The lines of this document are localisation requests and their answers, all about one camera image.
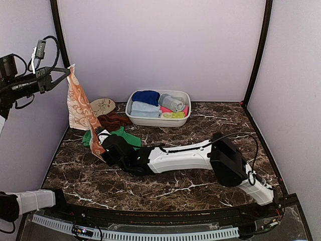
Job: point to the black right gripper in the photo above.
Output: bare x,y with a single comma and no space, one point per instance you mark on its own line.
107,157

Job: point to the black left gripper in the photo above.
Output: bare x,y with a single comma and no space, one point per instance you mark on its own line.
42,85

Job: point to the orange bunny pattern towel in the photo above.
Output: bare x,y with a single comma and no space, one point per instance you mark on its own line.
81,114

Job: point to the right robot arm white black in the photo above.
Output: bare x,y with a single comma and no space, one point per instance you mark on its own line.
218,154

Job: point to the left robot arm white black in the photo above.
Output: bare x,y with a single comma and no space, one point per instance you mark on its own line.
30,139

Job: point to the green microfibre towel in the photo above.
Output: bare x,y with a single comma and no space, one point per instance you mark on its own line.
132,140

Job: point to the brown towel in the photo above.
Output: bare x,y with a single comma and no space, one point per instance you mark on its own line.
113,122

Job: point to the round beige embroidered cloth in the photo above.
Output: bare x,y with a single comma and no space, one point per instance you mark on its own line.
103,106

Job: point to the light blue rolled towel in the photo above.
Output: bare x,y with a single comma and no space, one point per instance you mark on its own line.
141,109

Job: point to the grey plastic basin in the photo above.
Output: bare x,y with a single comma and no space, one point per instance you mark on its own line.
161,122

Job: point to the yellow green rolled towel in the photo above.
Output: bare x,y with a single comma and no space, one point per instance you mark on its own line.
175,115

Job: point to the pink rolled towel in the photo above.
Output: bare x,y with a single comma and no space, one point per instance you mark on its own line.
185,110

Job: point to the dark blue rolled towel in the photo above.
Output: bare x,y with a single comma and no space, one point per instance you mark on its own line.
146,96

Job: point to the grey rolled towel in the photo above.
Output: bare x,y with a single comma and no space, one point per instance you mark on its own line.
170,102

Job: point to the small electronics board with leds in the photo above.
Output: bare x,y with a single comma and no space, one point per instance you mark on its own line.
79,231

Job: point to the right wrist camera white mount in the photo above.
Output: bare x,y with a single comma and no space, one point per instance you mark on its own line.
102,134

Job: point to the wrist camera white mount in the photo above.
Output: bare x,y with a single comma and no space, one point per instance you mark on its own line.
102,134
38,54

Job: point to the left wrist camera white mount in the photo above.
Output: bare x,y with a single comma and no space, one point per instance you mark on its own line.
38,54

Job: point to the left black frame post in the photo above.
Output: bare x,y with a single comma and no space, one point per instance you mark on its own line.
59,32

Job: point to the white slotted cable duct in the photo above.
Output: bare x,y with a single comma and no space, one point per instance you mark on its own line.
103,234

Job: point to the black front table rail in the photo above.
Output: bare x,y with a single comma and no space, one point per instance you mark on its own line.
239,215

